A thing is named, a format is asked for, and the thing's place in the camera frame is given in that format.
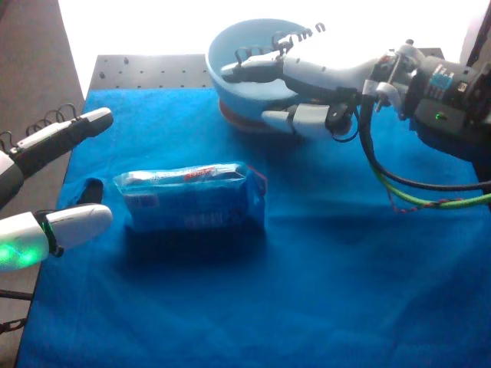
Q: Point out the light blue bowl red base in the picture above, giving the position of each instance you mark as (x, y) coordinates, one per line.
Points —
(245, 96)

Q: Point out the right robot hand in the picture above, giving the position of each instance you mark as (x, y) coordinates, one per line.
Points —
(322, 73)

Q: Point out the blue table cloth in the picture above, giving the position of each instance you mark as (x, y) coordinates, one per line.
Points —
(268, 287)

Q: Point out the blue plastic snack package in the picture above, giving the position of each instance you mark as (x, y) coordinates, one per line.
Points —
(192, 203)

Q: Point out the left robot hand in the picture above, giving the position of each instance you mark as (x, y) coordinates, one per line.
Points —
(57, 134)

